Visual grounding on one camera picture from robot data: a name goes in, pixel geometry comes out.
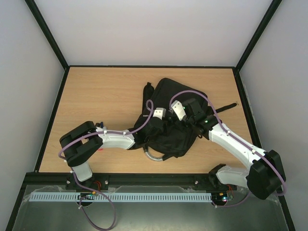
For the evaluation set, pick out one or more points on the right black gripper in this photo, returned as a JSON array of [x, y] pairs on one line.
[[184, 119]]

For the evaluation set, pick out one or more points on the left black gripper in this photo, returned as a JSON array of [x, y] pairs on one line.
[[163, 129]]

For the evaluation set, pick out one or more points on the black student backpack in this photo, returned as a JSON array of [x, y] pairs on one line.
[[176, 143]]

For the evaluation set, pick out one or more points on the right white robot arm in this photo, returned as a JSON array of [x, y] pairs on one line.
[[263, 171]]

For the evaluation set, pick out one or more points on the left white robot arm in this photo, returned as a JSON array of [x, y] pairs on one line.
[[82, 142]]

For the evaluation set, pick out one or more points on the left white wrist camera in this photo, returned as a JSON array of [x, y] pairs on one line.
[[159, 113]]

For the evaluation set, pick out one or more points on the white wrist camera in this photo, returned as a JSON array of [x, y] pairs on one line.
[[179, 110], [159, 113]]

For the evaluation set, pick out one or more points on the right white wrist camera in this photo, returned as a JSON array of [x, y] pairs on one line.
[[179, 110]]

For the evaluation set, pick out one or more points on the light blue slotted cable duct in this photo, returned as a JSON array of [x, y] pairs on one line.
[[121, 197]]

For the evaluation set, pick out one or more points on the black enclosure frame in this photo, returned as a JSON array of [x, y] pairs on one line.
[[236, 72]]

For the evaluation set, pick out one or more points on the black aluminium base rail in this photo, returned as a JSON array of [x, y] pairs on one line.
[[104, 181]]

